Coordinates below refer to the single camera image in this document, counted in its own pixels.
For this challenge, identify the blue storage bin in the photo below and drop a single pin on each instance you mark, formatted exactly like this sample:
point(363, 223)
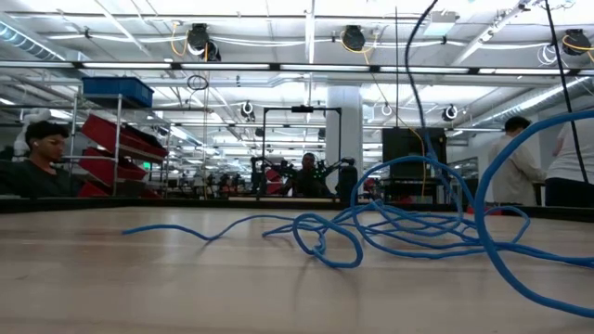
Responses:
point(116, 88)

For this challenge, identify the small red block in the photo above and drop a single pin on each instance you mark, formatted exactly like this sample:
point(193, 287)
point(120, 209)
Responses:
point(495, 211)

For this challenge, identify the metal shelf rack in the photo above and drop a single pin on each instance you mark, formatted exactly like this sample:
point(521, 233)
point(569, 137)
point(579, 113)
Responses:
point(118, 111)

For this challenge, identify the black monitor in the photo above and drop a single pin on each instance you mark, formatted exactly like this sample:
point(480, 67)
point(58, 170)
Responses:
point(404, 144)

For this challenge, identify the white round pillar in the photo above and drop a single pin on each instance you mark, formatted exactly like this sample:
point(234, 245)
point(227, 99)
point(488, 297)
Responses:
point(343, 130)

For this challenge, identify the black background rig frame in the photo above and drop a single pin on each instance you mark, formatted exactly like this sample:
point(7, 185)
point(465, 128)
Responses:
point(264, 139)

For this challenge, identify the ceiling light strip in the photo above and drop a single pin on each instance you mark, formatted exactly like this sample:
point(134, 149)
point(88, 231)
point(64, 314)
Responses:
point(325, 67)
point(524, 71)
point(225, 66)
point(441, 70)
point(125, 66)

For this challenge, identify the white ceiling unit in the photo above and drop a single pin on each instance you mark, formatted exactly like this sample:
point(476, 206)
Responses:
point(443, 25)

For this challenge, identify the black cylindrical bin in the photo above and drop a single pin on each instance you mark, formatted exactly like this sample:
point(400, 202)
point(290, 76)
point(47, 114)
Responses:
point(344, 185)

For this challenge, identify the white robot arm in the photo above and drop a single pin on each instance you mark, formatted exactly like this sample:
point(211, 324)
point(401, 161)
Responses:
point(37, 116)

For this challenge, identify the black slanted pole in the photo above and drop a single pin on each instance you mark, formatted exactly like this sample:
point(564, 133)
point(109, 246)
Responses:
point(565, 93)

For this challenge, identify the silver ventilation duct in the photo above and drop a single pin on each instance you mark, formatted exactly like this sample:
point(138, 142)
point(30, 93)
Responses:
point(28, 44)
point(533, 103)

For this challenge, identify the thin black vertical pole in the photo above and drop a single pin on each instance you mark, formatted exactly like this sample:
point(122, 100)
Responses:
point(396, 69)

